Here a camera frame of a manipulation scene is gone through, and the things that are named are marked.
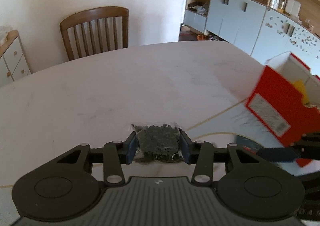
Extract white drawer sideboard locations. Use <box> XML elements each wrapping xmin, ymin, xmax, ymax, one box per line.
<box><xmin>0</xmin><ymin>30</ymin><xmax>32</xmax><ymax>87</ymax></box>

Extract red and white cardboard box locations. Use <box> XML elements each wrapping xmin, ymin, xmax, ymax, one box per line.
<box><xmin>245</xmin><ymin>51</ymin><xmax>320</xmax><ymax>168</ymax></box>

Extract black pellet plastic bag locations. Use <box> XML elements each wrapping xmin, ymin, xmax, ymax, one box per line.
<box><xmin>131</xmin><ymin>122</ymin><xmax>184</xmax><ymax>164</ymax></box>

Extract yellow small box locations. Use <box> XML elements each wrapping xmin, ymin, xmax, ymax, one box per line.
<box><xmin>292</xmin><ymin>80</ymin><xmax>309</xmax><ymax>104</ymax></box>

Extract light blue wall cabinet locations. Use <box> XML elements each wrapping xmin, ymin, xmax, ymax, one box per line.
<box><xmin>183</xmin><ymin>0</ymin><xmax>319</xmax><ymax>73</ymax></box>

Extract wooden chair behind table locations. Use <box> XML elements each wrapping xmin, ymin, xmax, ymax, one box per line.
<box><xmin>60</xmin><ymin>6</ymin><xmax>129</xmax><ymax>61</ymax></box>

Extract orange slippers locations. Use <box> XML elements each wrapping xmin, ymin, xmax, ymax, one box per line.
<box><xmin>197</xmin><ymin>34</ymin><xmax>205</xmax><ymax>41</ymax></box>

